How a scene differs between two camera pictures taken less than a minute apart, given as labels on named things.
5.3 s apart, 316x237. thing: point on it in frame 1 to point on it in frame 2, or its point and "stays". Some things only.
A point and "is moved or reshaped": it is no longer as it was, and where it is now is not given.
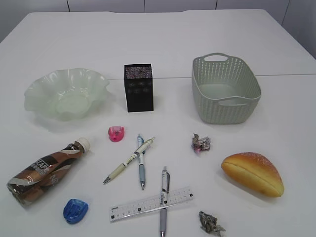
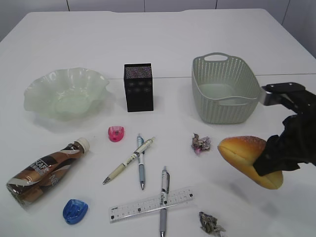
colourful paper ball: x=200 y=144 stays
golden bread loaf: x=255 y=172 is moved or reshaped
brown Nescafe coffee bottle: x=28 y=184 stays
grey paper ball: x=209 y=223 stays
